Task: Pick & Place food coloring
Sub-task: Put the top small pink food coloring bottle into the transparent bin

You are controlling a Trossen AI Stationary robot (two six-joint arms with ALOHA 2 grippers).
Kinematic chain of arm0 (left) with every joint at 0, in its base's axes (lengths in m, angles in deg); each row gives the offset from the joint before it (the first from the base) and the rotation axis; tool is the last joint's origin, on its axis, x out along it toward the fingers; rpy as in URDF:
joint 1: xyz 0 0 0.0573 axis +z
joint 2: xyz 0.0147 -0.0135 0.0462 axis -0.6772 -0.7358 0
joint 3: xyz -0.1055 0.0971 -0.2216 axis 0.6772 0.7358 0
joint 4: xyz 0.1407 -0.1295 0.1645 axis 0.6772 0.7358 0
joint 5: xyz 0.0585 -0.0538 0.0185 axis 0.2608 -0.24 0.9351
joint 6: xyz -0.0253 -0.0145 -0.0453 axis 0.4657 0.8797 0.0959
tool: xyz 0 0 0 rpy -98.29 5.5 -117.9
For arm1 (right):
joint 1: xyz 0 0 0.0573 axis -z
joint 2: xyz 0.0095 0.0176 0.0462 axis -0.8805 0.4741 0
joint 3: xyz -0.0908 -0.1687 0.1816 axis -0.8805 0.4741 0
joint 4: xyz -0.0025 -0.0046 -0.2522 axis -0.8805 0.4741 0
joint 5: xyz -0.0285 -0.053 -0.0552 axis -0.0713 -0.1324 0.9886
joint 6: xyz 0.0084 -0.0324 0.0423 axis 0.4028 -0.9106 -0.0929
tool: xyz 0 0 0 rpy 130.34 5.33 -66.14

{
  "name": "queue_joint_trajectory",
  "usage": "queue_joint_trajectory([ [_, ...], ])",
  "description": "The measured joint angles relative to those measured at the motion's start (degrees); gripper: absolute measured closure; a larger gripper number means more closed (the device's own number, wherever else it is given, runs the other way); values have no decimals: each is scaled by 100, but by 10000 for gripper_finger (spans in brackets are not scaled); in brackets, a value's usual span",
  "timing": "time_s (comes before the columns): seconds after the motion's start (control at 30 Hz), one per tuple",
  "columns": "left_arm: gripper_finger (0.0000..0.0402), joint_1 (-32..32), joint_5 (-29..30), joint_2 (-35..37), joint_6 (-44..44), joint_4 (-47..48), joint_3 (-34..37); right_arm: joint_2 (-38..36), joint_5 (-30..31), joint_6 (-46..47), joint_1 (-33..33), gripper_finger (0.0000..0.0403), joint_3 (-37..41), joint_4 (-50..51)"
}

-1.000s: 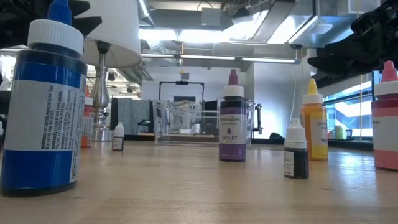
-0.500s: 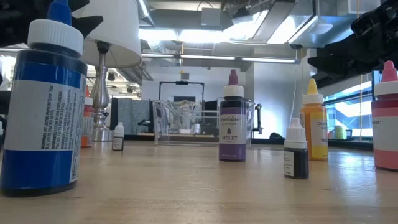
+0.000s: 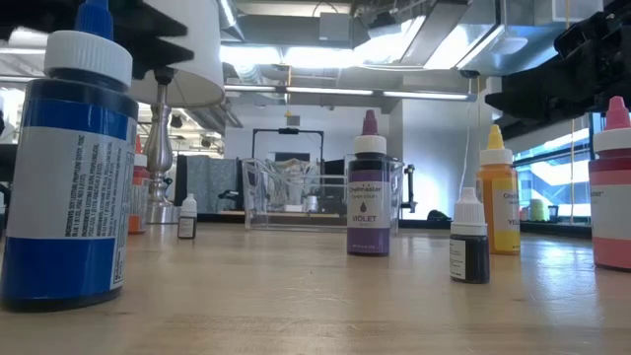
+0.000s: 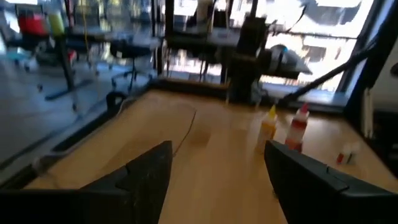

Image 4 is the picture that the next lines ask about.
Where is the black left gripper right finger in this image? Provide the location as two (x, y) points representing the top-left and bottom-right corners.
(264, 139), (398, 224)

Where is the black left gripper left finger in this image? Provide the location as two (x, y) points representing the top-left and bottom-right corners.
(0, 140), (174, 224)

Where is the small red dropper bottle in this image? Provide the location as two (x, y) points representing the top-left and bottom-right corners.
(335, 142), (360, 166)

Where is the large orange food coloring bottle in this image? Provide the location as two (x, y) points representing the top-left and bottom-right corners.
(284, 102), (311, 153)

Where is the large yellow food coloring bottle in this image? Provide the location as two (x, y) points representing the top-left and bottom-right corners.
(254, 104), (278, 155)

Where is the black office chair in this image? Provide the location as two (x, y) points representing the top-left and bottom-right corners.
(108, 39), (156, 93)

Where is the green spool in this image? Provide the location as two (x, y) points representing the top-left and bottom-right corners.
(48, 11), (65, 37)

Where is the red box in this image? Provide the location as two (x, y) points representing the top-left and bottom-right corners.
(17, 12), (49, 37)

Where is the black clamp mount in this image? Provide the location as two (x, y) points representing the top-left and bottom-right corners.
(107, 91), (127, 116)

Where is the black rig frame strut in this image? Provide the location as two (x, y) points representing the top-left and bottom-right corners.
(278, 46), (379, 106)

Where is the black rig frame post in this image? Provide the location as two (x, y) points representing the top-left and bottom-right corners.
(341, 0), (398, 122)

